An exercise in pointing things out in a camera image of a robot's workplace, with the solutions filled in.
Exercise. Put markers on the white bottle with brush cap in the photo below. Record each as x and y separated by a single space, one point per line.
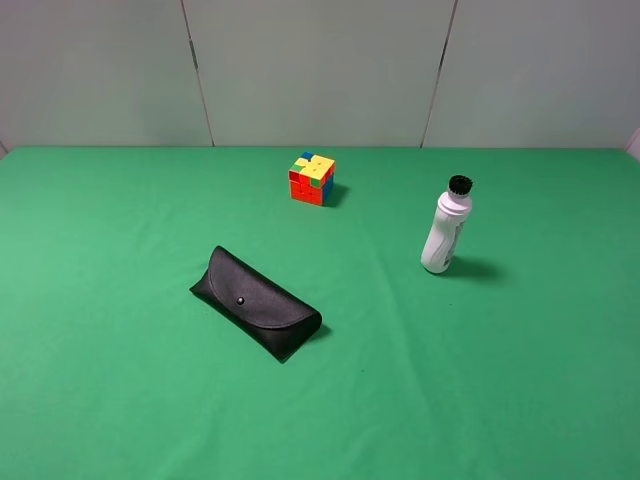
453 208

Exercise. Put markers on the colourful puzzle cube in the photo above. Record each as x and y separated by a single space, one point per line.
311 178

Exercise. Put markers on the black glasses case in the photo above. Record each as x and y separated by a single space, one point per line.
276 319

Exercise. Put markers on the green table cloth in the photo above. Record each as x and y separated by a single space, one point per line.
450 314

